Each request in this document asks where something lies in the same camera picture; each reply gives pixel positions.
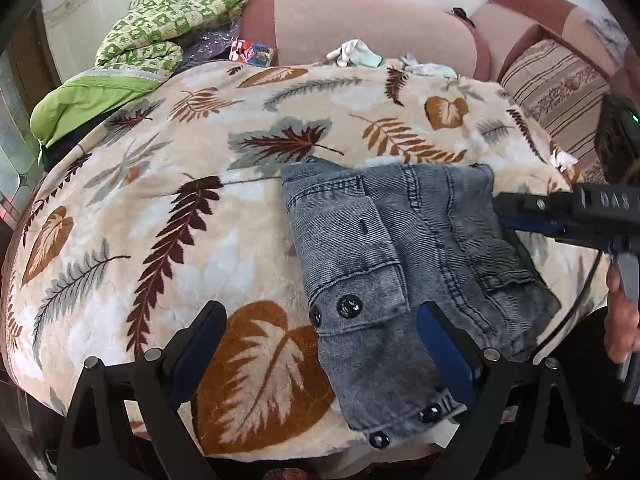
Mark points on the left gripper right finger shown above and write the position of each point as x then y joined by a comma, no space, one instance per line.
520,422

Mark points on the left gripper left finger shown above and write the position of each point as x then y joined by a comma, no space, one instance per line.
97,439

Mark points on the grey denim pants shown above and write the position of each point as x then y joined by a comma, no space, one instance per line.
374,244

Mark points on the person right hand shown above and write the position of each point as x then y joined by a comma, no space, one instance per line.
622,334

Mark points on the crumpled white tissue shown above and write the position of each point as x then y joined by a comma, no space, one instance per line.
561,160

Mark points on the striped floral cushion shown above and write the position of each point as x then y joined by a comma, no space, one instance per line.
564,94

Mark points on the leaf pattern bed blanket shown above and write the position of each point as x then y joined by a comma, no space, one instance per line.
177,200

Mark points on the small black object on sofa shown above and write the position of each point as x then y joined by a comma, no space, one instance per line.
460,13

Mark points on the white glove left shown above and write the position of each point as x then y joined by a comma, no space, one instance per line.
354,52

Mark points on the green patterned quilt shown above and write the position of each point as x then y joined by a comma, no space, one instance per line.
138,55

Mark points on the colourful small packet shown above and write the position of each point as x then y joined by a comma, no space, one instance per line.
251,53

